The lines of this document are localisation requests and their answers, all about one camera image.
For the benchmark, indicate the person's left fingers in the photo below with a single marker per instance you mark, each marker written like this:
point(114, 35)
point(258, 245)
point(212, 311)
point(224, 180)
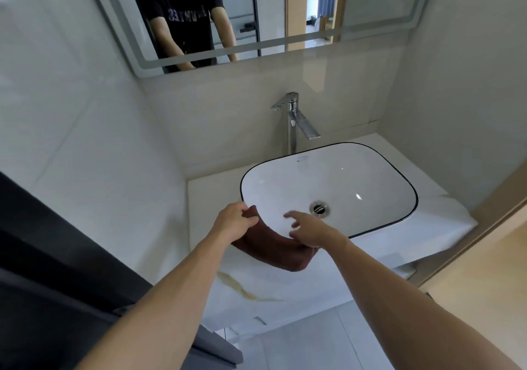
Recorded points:
point(248, 215)

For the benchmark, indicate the person's right fingers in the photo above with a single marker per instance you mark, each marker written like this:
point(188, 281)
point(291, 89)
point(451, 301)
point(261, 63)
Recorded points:
point(297, 216)

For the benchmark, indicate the person's left forearm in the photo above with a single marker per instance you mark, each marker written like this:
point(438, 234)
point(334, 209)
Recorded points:
point(164, 308)

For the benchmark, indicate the tall chrome faucet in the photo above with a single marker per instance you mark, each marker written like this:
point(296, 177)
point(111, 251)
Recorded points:
point(292, 126)

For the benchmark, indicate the person's right hand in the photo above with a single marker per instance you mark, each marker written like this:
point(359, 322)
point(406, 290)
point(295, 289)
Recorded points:
point(319, 231)

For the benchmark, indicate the wall mirror with light strip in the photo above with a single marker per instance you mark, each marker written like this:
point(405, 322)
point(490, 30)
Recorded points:
point(370, 7)

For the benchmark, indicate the white marble vanity unit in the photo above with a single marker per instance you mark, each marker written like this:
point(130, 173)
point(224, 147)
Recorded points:
point(436, 225)

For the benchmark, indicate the chrome sink drain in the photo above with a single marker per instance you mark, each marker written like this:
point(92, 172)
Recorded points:
point(320, 208)

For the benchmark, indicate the white black-rimmed sink basin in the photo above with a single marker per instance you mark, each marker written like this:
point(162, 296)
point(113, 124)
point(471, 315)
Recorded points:
point(354, 176)

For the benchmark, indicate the dark brown towel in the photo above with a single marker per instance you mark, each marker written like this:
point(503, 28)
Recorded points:
point(284, 254)

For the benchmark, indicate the dark grey door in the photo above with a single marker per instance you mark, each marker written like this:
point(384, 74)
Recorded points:
point(45, 266)

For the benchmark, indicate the light wooden door frame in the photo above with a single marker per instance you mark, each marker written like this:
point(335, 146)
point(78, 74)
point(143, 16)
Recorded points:
point(490, 225)

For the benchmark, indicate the person's left hand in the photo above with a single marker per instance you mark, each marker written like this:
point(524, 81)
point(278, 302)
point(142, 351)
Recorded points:
point(230, 222)

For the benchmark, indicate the person's right forearm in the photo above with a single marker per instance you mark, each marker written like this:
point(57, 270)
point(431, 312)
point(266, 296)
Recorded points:
point(403, 312)

